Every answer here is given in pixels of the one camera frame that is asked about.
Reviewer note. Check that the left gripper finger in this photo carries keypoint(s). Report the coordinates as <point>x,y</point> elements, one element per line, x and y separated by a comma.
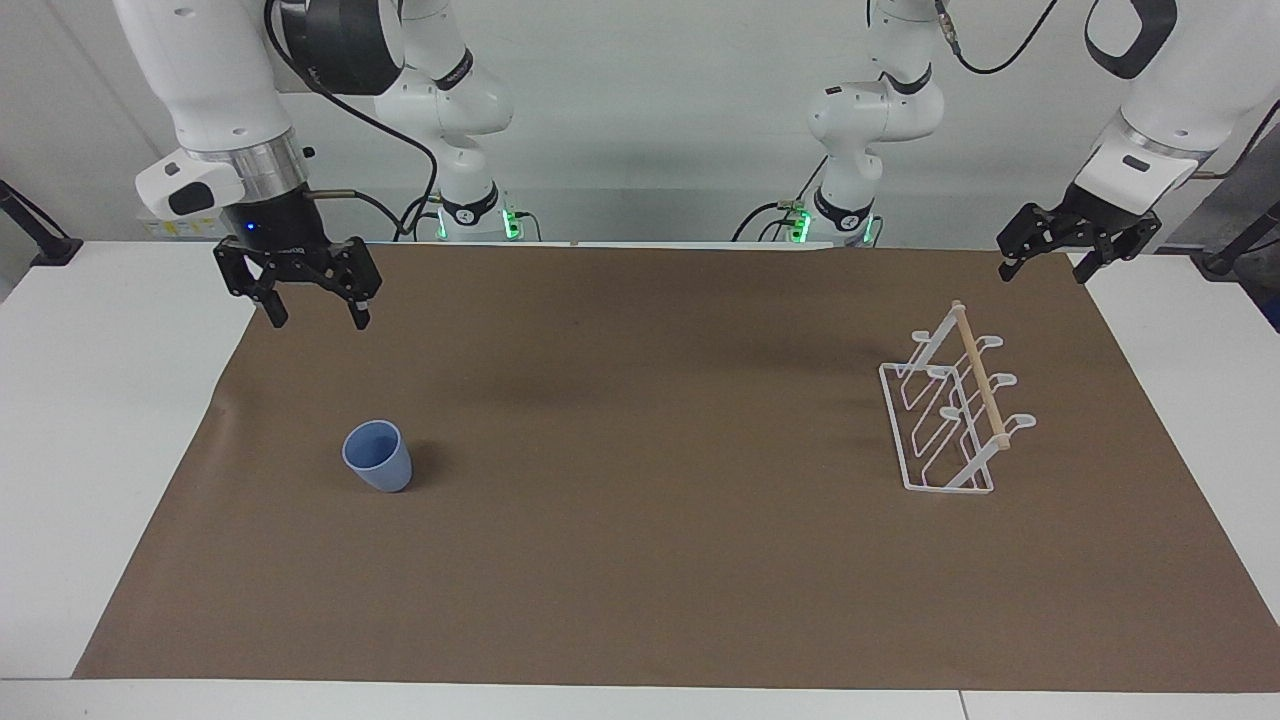
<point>1035,235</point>
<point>1125,238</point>

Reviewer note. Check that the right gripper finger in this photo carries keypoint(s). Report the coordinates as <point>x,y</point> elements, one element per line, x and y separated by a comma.
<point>262,292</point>
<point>352,285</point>

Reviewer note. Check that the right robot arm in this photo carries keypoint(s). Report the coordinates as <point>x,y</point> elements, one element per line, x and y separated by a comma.
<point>215,80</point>

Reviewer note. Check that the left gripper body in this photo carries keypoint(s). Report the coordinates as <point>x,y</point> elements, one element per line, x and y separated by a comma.
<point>1092,212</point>

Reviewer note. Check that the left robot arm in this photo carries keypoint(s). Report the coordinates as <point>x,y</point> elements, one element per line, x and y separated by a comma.
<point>1190,90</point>

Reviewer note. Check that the black stand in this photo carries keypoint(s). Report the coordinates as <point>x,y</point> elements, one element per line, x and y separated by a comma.
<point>30,222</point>
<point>1240,245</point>

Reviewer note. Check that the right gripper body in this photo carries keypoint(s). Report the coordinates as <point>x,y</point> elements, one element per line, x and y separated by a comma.
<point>275,232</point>

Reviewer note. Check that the blue plastic cup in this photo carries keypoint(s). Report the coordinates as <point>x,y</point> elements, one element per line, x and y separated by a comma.
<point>378,458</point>

